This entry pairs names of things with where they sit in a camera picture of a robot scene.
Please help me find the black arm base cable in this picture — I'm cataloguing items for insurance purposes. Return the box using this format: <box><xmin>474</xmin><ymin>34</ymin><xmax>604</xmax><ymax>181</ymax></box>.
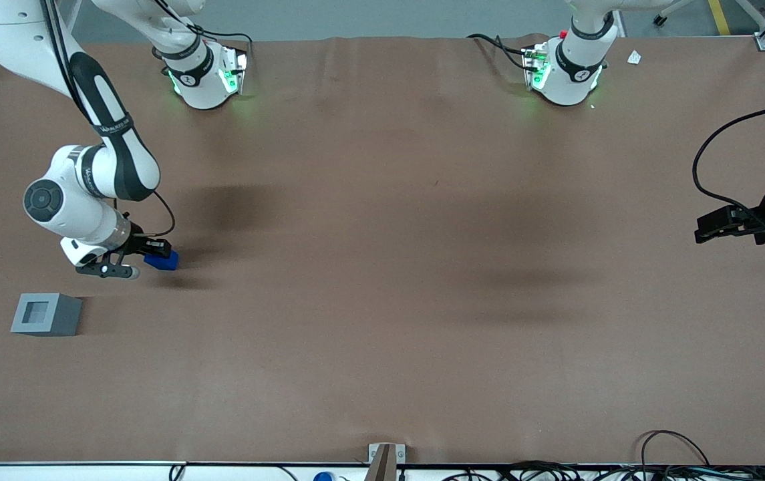
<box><xmin>155</xmin><ymin>0</ymin><xmax>254</xmax><ymax>67</ymax></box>
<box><xmin>467</xmin><ymin>33</ymin><xmax>534</xmax><ymax>71</ymax></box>

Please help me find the chair leg with caster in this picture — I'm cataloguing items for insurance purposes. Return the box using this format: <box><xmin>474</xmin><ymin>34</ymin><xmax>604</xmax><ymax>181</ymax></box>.
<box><xmin>652</xmin><ymin>0</ymin><xmax>697</xmax><ymax>27</ymax></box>

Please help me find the blue plastic part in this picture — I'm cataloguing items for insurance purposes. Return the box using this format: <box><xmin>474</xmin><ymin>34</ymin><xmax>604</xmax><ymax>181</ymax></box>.
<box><xmin>144</xmin><ymin>249</ymin><xmax>180</xmax><ymax>271</ymax></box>

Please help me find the black right arm base cable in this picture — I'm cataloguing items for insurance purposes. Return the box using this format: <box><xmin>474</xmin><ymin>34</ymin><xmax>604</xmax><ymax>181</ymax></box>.
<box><xmin>155</xmin><ymin>0</ymin><xmax>254</xmax><ymax>67</ymax></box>

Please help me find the black cable bundle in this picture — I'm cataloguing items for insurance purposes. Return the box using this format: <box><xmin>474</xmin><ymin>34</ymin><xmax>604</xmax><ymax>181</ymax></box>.
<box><xmin>442</xmin><ymin>460</ymin><xmax>765</xmax><ymax>481</ymax></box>

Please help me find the brown table cover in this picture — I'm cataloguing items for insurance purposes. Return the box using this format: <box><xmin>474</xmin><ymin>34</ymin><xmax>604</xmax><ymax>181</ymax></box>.
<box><xmin>0</xmin><ymin>33</ymin><xmax>765</xmax><ymax>466</ymax></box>

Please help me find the black cable loop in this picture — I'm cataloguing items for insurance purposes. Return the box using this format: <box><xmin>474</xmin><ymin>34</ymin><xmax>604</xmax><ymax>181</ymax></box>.
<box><xmin>639</xmin><ymin>430</ymin><xmax>711</xmax><ymax>468</ymax></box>

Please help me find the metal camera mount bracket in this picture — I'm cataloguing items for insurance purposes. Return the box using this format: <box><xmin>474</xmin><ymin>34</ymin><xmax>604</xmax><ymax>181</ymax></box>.
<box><xmin>368</xmin><ymin>442</ymin><xmax>406</xmax><ymax>481</ymax></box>

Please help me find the long black left wrist cable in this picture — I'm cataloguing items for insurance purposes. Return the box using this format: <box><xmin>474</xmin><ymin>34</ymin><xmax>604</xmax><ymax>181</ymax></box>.
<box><xmin>692</xmin><ymin>100</ymin><xmax>765</xmax><ymax>224</ymax></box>

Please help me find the gray square base block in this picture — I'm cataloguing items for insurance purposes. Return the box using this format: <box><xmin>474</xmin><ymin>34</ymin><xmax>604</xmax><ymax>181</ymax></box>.
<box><xmin>10</xmin><ymin>293</ymin><xmax>83</xmax><ymax>337</ymax></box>

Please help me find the black left arm base cable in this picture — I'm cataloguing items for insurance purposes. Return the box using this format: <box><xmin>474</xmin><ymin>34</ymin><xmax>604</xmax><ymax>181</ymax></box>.
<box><xmin>467</xmin><ymin>33</ymin><xmax>534</xmax><ymax>71</ymax></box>

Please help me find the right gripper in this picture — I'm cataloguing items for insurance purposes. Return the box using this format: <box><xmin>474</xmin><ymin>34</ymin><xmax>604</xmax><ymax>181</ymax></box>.
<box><xmin>61</xmin><ymin>232</ymin><xmax>173</xmax><ymax>266</ymax></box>

